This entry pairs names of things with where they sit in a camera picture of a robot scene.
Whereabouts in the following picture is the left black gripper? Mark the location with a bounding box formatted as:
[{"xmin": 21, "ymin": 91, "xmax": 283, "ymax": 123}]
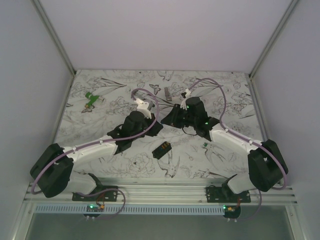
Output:
[{"xmin": 131, "ymin": 112, "xmax": 164, "ymax": 141}]

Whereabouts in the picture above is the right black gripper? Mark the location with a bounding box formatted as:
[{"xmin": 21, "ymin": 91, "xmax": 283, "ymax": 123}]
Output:
[{"xmin": 160, "ymin": 104, "xmax": 196, "ymax": 129}]

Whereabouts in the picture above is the grey metal clip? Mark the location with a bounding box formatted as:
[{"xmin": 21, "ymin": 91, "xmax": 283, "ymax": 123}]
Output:
[{"xmin": 164, "ymin": 87, "xmax": 172, "ymax": 102}]

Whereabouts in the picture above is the black fuse box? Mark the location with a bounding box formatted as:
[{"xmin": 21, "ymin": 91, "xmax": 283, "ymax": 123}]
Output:
[{"xmin": 152, "ymin": 141, "xmax": 172, "ymax": 160}]

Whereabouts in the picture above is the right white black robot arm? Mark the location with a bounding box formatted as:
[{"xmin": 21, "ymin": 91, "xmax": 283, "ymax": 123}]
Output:
[{"xmin": 161, "ymin": 97, "xmax": 289, "ymax": 203}]

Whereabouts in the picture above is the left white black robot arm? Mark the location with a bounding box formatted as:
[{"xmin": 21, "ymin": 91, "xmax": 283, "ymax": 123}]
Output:
[{"xmin": 30, "ymin": 110, "xmax": 163, "ymax": 201}]

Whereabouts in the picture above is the small black hammer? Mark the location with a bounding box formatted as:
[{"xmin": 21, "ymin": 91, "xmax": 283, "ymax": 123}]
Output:
[{"xmin": 131, "ymin": 90, "xmax": 148, "ymax": 101}]

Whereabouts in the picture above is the floral printed table mat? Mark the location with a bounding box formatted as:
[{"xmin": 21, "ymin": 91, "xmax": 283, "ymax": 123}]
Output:
[{"xmin": 56, "ymin": 70, "xmax": 262, "ymax": 179}]

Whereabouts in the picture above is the green plastic connector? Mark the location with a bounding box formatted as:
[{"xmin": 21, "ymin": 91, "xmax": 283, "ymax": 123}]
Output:
[{"xmin": 81, "ymin": 92, "xmax": 100, "ymax": 113}]

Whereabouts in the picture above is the left small circuit board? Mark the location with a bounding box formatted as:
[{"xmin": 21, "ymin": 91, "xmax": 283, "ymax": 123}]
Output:
[{"xmin": 86, "ymin": 203, "xmax": 105, "ymax": 213}]

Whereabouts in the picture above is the small circuit board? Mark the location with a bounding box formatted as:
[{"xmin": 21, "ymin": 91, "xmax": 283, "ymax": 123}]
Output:
[
  {"xmin": 223, "ymin": 205, "xmax": 241, "ymax": 219},
  {"xmin": 86, "ymin": 203, "xmax": 105, "ymax": 213}
]

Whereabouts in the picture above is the right small circuit board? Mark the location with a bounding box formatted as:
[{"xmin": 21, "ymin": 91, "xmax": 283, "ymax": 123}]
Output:
[{"xmin": 223, "ymin": 205, "xmax": 241, "ymax": 219}]

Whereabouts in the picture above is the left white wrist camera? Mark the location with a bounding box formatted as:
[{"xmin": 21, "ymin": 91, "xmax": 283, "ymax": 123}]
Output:
[{"xmin": 134, "ymin": 98, "xmax": 154, "ymax": 119}]

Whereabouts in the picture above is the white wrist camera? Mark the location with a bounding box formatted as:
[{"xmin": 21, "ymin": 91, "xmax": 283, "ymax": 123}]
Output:
[
  {"xmin": 134, "ymin": 98, "xmax": 154, "ymax": 119},
  {"xmin": 180, "ymin": 88, "xmax": 191, "ymax": 99}
]

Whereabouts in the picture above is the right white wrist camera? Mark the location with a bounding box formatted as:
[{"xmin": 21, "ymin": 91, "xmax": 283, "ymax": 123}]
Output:
[{"xmin": 180, "ymin": 88, "xmax": 191, "ymax": 99}]

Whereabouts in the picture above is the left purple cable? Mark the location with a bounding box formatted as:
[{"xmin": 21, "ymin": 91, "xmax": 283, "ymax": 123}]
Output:
[{"xmin": 31, "ymin": 87, "xmax": 158, "ymax": 222}]

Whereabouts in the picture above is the purple cable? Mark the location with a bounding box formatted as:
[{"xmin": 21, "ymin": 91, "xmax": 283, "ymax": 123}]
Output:
[
  {"xmin": 187, "ymin": 77, "xmax": 288, "ymax": 222},
  {"xmin": 31, "ymin": 87, "xmax": 158, "ymax": 222}
]

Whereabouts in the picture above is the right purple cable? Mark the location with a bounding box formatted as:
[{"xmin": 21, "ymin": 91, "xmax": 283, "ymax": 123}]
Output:
[{"xmin": 187, "ymin": 77, "xmax": 288, "ymax": 222}]

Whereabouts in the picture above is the aluminium rail frame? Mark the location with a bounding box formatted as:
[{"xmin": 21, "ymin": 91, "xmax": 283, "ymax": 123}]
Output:
[{"xmin": 23, "ymin": 181, "xmax": 300, "ymax": 206}]

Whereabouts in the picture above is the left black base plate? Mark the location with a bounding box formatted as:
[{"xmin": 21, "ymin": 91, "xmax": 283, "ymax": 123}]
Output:
[{"xmin": 72, "ymin": 185, "xmax": 118, "ymax": 202}]

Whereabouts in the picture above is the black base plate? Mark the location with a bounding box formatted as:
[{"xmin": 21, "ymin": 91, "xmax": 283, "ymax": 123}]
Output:
[
  {"xmin": 72, "ymin": 185, "xmax": 118, "ymax": 202},
  {"xmin": 205, "ymin": 185, "xmax": 251, "ymax": 204}
]

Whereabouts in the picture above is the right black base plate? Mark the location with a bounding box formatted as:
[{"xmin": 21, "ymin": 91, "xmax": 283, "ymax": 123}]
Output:
[{"xmin": 205, "ymin": 185, "xmax": 251, "ymax": 204}]

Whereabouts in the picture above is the white slotted cable duct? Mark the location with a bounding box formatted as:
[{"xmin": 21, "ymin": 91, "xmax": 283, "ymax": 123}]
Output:
[{"xmin": 34, "ymin": 203, "xmax": 224, "ymax": 216}]

